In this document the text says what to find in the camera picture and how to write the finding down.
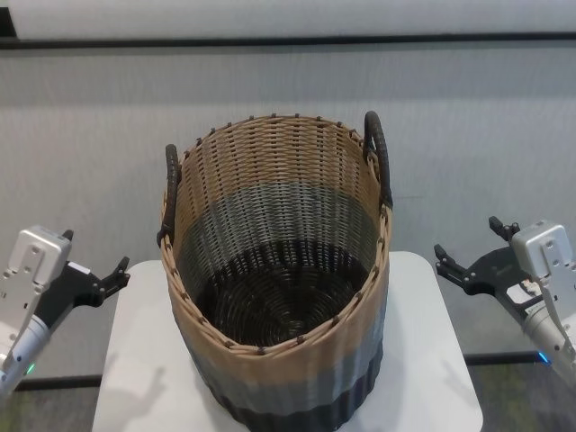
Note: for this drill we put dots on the white rounded table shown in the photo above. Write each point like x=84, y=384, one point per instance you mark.
x=427, y=337

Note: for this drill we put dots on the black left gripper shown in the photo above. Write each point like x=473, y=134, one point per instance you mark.
x=67, y=288

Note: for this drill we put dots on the dark vertical wall post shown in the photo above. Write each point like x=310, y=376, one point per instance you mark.
x=6, y=18

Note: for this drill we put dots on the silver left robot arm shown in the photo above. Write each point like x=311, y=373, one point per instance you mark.
x=33, y=337

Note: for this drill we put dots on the black wall rail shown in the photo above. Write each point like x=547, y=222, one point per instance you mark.
x=288, y=41

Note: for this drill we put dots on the tan grey black woven basket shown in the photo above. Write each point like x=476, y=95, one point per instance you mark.
x=279, y=202

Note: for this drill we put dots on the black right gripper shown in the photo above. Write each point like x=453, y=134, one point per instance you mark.
x=495, y=276

